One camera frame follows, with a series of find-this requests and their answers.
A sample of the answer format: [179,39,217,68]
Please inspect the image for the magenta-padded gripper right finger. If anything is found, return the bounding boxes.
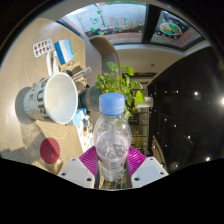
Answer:
[126,146,170,189]

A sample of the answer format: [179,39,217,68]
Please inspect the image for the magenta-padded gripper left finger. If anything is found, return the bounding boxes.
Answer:
[57,146,100,190]

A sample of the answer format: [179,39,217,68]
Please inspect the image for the clear blue-capped water bottle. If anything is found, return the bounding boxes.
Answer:
[92,92,133,183]

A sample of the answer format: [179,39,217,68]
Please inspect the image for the group of round-backed chairs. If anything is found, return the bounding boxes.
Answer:
[151,134,168,167]

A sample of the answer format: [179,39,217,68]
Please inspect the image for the flat round red coaster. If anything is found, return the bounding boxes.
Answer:
[39,137,61,165]

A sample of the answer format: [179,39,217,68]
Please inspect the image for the small teal box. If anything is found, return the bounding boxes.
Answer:
[71,108,88,127]

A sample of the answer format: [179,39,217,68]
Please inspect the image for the white printed paper cup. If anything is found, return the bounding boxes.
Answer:
[22,72,79,126]

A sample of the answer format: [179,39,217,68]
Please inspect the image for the group of ceiling spotlights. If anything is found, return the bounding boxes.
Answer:
[159,59,224,164]

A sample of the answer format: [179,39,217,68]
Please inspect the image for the green potted plant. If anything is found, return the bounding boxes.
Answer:
[78,61,146,122]

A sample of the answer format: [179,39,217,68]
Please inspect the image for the white teal-capped marker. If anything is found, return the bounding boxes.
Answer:
[51,51,61,75]

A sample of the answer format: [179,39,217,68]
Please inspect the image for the blue and white box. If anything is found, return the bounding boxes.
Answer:
[53,38,76,66]

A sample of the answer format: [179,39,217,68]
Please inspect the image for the grey curved sofa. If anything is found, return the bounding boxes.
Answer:
[89,35,121,78]

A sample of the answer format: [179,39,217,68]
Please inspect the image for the pill blister pack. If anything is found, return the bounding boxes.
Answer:
[32,39,54,59]

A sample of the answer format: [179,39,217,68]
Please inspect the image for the window with wreath decal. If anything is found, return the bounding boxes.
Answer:
[149,9,206,51]

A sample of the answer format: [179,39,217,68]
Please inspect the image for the window with tree decal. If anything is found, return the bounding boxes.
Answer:
[59,3,148,46]

